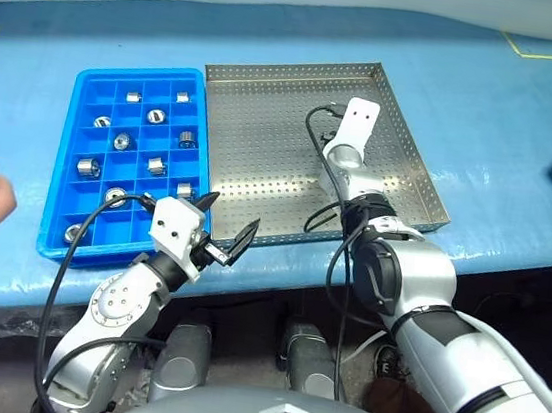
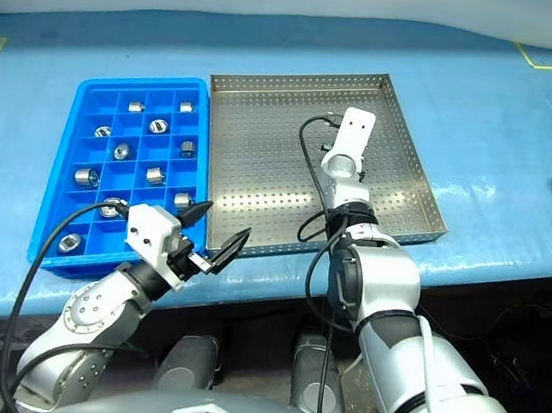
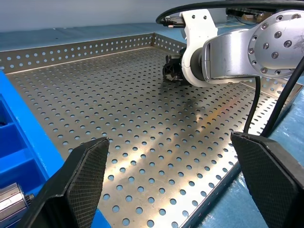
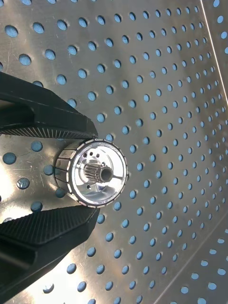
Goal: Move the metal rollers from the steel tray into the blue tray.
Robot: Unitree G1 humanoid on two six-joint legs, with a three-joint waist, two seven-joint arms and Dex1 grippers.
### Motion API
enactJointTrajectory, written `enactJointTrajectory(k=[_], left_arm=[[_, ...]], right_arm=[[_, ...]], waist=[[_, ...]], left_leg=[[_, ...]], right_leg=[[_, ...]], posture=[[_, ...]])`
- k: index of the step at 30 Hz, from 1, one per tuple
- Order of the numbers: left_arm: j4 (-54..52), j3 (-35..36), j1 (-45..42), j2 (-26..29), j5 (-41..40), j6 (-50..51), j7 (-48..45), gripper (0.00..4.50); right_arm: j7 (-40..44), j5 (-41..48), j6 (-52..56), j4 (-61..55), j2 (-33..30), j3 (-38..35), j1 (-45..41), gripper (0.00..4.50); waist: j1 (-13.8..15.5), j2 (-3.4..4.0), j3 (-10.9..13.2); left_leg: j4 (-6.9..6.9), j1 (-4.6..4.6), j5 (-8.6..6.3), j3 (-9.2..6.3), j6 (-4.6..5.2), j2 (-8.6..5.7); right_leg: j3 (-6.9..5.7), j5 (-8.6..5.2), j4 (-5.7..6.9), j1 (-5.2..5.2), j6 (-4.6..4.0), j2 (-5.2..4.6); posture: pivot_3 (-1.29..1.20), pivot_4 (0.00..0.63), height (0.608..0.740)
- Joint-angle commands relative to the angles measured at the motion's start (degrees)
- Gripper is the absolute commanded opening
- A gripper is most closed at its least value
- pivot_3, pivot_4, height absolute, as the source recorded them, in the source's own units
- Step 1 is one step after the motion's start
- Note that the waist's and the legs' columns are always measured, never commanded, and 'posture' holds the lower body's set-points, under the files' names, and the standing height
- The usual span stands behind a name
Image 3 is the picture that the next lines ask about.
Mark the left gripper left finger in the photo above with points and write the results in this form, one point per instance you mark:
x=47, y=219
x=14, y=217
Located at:
x=78, y=185

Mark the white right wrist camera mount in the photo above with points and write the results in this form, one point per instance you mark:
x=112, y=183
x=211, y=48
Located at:
x=199, y=26

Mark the blue plastic compartment tray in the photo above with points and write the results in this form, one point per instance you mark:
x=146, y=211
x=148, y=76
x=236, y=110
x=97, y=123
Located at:
x=14, y=142

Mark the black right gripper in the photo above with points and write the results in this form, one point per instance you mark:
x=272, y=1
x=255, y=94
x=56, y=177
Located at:
x=173, y=65

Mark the perforated metal tray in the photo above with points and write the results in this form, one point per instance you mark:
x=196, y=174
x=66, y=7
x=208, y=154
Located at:
x=142, y=107

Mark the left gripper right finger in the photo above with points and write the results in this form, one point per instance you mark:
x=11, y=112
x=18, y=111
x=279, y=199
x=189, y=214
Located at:
x=273, y=180

